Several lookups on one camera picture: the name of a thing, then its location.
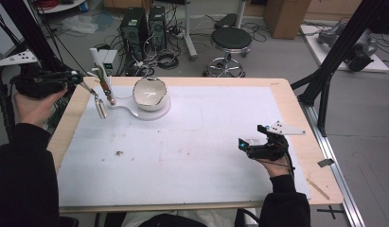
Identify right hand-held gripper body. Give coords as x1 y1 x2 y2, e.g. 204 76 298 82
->
245 120 307 162

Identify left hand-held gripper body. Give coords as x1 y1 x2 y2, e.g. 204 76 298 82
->
0 49 73 99

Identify green and brown keychain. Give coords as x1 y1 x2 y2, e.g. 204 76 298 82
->
97 66 116 106

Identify white stand with post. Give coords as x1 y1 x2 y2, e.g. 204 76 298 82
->
90 46 171 121

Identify person's right hand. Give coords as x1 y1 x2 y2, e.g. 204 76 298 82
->
256 155 292 179

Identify person's left hand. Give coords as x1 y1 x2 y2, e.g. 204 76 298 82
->
13 88 68 129

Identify white box device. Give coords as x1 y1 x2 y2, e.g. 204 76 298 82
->
97 49 119 77

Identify white foam mat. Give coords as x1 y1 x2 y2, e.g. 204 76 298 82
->
57 85 311 207

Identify clear plastic bag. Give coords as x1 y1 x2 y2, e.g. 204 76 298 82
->
61 14 99 35

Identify small dark grey plate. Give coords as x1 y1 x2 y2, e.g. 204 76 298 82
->
317 158 336 168

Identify thin wooden stick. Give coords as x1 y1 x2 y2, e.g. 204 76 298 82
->
306 178 331 201

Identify wooden table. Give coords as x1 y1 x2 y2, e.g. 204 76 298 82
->
46 76 345 214

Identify black computer tower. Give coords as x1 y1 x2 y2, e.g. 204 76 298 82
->
148 5 168 51
119 7 150 61

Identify white eggshell-shaped bowl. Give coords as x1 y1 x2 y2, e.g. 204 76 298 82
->
132 76 168 112

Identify black round stool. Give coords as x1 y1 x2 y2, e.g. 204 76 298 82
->
203 26 254 79

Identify person's lap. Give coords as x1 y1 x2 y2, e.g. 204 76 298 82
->
103 207 256 227

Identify white floor platform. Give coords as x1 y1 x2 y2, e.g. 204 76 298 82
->
299 24 389 74

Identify brown wooden cabinet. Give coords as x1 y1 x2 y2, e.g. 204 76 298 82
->
263 0 312 40

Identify grey metal desk leg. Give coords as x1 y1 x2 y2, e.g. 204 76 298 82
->
182 0 199 61

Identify grey machine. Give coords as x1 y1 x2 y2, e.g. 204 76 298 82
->
316 22 380 72

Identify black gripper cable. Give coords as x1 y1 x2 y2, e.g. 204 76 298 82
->
261 146 296 179

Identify black metal frame stand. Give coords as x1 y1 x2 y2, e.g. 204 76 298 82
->
290 0 389 137
0 0 73 74

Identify aluminium rail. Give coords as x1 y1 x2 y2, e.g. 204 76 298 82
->
297 94 366 227

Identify coiled black cables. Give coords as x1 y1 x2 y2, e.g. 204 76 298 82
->
155 50 181 70

